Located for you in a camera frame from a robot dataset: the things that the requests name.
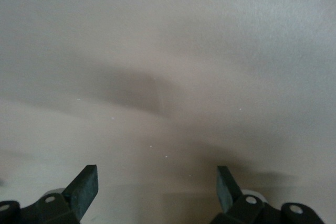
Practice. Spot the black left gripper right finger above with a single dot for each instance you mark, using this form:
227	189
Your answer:
228	192

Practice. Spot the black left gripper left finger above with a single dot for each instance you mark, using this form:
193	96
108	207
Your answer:
81	195

